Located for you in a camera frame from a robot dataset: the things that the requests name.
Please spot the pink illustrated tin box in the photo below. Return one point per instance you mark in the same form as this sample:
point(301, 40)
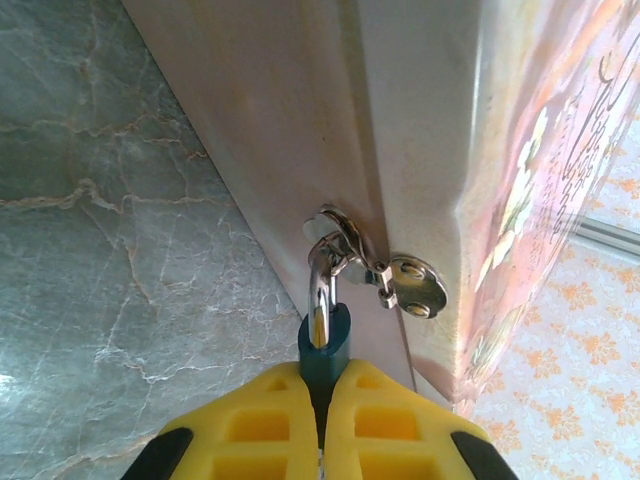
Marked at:
point(425, 125)

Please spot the silver box hasp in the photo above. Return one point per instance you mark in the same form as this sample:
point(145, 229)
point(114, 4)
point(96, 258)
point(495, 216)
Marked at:
point(415, 290)

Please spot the aluminium frame post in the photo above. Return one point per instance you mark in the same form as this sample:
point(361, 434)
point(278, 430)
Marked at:
point(610, 232)

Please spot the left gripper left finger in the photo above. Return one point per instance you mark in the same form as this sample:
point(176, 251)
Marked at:
point(250, 430)

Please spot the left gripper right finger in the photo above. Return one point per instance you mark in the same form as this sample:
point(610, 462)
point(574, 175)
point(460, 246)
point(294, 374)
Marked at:
point(395, 430)

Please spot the small teal padlock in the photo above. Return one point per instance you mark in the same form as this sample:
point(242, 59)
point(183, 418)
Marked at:
point(325, 345)

